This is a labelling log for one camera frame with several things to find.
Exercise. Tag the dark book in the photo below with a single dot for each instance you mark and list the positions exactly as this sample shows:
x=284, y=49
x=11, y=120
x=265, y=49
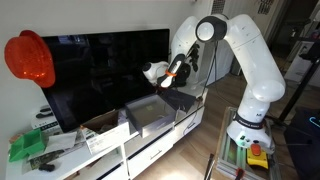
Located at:
x=178, y=99

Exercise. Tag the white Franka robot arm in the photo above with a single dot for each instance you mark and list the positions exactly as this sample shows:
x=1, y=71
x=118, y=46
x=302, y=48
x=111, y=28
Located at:
x=256, y=66

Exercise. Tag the grey shoe box base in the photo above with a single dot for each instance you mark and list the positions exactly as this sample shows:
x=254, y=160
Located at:
x=151, y=115

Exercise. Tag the open white cardboard box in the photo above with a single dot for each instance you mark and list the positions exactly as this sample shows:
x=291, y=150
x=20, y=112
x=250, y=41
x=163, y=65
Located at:
x=103, y=136

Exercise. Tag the yellow emergency stop box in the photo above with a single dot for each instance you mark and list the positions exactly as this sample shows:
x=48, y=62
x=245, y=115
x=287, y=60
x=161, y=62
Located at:
x=257, y=158

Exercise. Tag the white router box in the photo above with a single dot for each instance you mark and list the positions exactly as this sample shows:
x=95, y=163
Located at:
x=45, y=125

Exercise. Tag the potted green plant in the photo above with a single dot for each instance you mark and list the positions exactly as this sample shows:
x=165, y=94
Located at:
x=182, y=75

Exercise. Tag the white TV cabinet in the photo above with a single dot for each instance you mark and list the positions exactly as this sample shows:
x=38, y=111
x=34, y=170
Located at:
x=150, y=151

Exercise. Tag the black flat screen television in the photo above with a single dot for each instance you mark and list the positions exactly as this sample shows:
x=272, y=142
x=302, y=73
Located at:
x=100, y=73

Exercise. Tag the white tall appliance with grille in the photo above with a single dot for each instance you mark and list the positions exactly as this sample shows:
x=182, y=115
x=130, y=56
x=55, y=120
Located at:
x=223, y=63

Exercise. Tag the white paper sheet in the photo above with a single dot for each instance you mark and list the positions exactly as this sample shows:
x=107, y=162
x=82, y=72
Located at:
x=61, y=140

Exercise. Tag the small black object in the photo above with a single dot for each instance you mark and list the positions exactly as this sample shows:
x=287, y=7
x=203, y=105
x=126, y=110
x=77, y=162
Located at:
x=46, y=167

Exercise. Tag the printed magazine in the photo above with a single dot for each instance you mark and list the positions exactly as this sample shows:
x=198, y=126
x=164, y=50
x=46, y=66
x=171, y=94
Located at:
x=40, y=160

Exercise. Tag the black stand pole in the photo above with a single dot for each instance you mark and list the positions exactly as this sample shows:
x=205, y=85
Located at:
x=300, y=90

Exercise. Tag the green plastic tray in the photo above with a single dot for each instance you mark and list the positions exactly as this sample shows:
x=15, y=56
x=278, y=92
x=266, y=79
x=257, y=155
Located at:
x=28, y=145

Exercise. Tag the black case with blue light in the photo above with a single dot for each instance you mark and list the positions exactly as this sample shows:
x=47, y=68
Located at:
x=303, y=150

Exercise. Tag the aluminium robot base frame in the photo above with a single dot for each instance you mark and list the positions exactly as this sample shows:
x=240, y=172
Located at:
x=228, y=156

